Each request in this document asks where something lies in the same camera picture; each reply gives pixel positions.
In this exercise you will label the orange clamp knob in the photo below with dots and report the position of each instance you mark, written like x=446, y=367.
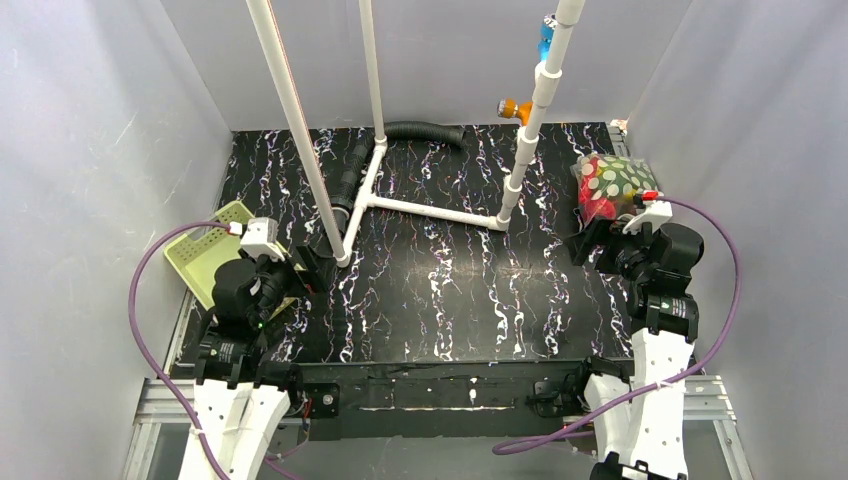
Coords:
x=511, y=109

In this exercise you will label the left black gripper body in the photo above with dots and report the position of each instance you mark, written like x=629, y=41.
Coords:
x=307, y=266

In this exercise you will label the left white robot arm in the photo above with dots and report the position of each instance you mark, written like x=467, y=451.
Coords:
x=239, y=399

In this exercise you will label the blue clamp knob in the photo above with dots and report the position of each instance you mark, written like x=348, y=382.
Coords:
x=547, y=29

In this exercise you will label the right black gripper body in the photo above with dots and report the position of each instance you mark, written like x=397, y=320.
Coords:
x=592, y=241

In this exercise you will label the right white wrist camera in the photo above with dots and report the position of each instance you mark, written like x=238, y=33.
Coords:
x=653, y=214

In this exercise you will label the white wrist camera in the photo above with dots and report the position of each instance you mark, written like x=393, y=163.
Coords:
x=653, y=214
x=260, y=238

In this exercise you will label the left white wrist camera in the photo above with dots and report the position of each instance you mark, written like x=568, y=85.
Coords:
x=260, y=238

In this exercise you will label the light green plastic basket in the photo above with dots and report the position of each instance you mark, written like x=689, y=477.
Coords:
x=199, y=255

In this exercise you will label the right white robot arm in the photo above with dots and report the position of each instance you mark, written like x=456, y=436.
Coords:
x=638, y=421

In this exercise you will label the clear polka dot zip bag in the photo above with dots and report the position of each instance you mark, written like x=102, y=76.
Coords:
x=607, y=184

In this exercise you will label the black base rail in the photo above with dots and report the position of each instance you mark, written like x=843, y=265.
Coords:
x=442, y=399

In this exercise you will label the white PVC pipe frame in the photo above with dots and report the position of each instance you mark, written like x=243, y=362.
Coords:
x=341, y=215

